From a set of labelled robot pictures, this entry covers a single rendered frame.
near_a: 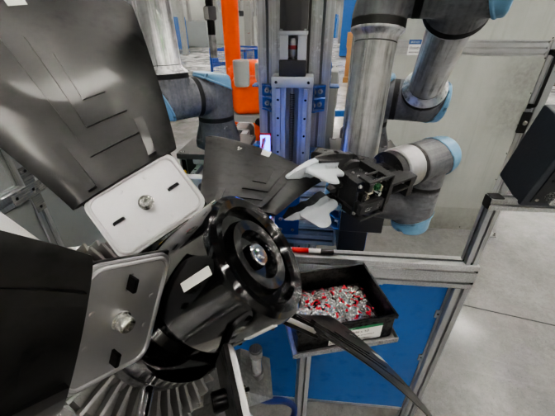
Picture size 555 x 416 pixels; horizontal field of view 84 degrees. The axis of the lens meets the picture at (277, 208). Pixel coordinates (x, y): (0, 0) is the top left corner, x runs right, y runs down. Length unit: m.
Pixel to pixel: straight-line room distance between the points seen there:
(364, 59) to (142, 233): 0.48
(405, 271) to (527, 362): 1.23
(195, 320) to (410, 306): 0.84
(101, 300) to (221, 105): 0.86
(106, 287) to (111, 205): 0.11
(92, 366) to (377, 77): 0.57
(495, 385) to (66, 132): 1.83
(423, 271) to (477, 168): 1.72
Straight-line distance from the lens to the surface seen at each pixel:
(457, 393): 1.77
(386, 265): 0.87
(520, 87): 2.48
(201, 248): 0.23
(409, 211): 0.65
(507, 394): 1.87
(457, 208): 2.67
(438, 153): 0.61
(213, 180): 0.47
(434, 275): 0.93
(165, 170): 0.31
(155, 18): 0.97
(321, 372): 1.27
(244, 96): 4.18
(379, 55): 0.63
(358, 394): 1.39
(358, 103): 0.62
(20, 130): 0.35
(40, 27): 0.40
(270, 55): 1.15
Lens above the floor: 1.39
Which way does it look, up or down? 31 degrees down
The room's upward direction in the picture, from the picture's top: straight up
